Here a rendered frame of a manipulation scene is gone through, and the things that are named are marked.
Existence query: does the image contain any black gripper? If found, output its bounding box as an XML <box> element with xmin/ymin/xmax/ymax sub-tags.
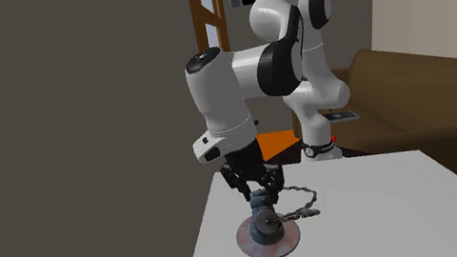
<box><xmin>215</xmin><ymin>134</ymin><xmax>290</xmax><ymax>214</ymax></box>

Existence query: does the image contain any orange and dark robot stand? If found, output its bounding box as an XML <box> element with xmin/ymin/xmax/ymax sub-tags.
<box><xmin>255</xmin><ymin>114</ymin><xmax>373</xmax><ymax>174</ymax></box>

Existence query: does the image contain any white table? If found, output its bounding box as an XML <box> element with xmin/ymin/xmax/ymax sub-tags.
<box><xmin>156</xmin><ymin>128</ymin><xmax>457</xmax><ymax>257</ymax></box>

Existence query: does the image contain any brown sofa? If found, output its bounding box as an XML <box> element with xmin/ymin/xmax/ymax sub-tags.
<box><xmin>282</xmin><ymin>32</ymin><xmax>457</xmax><ymax>257</ymax></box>

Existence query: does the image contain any blue-grey figure with chain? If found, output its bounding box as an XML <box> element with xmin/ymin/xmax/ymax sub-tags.
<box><xmin>228</xmin><ymin>179</ymin><xmax>328</xmax><ymax>257</ymax></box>

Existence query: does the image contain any brown wooden frame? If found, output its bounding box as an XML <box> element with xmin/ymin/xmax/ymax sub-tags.
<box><xmin>188</xmin><ymin>0</ymin><xmax>234</xmax><ymax>57</ymax></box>

